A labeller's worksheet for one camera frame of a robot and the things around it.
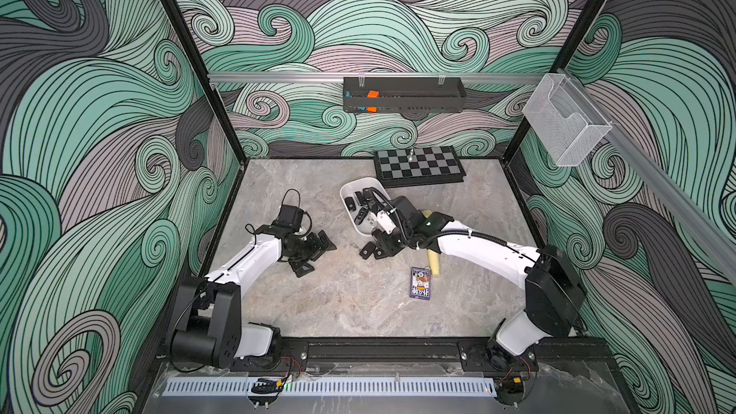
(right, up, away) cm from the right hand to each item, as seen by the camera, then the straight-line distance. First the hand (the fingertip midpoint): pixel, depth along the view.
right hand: (386, 239), depth 85 cm
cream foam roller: (+15, -6, +4) cm, 17 cm away
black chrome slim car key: (-8, +5, +16) cm, 18 cm away
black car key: (-6, -5, +8) cm, 11 cm away
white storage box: (-9, +16, +20) cm, 27 cm away
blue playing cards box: (+10, -13, 0) cm, 17 cm away
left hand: (-18, -4, 0) cm, 18 cm away
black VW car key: (-4, +12, +23) cm, 26 cm away
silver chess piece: (+13, +28, +30) cm, 43 cm away
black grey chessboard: (+16, +24, +29) cm, 41 cm away
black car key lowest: (-12, +9, +19) cm, 24 cm away
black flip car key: (-8, +11, +23) cm, 27 cm away
